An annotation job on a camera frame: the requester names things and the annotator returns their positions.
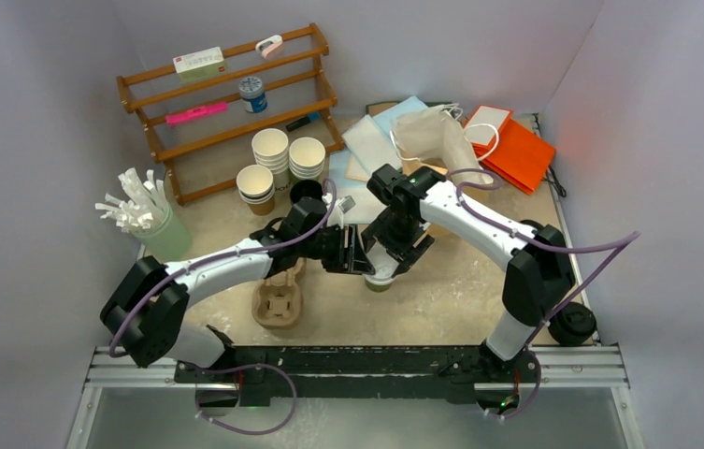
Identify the green paper coffee cup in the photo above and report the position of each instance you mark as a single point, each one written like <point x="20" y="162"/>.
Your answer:
<point x="378" y="285"/>

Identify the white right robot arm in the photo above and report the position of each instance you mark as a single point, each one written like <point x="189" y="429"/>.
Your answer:
<point x="534" y="258"/>

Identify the orange paper bag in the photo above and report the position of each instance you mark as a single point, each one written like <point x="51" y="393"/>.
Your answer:
<point x="512" y="151"/>

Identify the pink highlighter marker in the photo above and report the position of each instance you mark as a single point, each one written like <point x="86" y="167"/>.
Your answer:
<point x="193" y="114"/>

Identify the wooden shelf rack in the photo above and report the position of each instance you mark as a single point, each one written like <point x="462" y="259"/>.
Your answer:
<point x="324" y="99"/>

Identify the black blue marker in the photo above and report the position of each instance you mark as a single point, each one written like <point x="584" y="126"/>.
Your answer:
<point x="303" y="121"/>

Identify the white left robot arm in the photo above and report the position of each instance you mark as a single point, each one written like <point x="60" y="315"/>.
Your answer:
<point x="146" y="312"/>

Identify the green cup with straws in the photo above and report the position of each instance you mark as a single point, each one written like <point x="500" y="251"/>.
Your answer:
<point x="147" y="215"/>

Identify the blue white jar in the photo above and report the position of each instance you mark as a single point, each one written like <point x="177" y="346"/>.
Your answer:
<point x="252" y="92"/>

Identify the white green box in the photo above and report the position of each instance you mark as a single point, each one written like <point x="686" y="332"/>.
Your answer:
<point x="200" y="65"/>

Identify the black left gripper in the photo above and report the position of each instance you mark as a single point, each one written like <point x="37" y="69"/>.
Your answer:
<point x="349" y="258"/>

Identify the brown pulp cup carrier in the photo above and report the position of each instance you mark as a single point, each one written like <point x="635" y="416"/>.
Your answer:
<point x="277" y="302"/>

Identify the white lid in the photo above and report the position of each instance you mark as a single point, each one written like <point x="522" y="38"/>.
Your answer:
<point x="384" y="264"/>

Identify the white paper cup stack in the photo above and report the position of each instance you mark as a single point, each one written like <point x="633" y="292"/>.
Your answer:
<point x="270" y="149"/>

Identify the black paper cup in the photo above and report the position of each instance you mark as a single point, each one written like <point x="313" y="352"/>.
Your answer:
<point x="305" y="188"/>

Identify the light blue paper bag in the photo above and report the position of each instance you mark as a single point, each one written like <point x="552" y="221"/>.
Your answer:
<point x="368" y="147"/>

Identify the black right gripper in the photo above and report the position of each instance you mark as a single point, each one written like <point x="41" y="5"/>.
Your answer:
<point x="405" y="253"/>

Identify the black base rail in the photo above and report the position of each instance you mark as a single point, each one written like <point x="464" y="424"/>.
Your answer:
<point x="458" y="374"/>

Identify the kraft brown paper bag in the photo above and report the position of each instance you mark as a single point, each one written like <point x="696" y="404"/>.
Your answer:
<point x="432" y="137"/>

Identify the pink white small device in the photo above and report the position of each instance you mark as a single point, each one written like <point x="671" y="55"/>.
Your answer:
<point x="270" y="47"/>

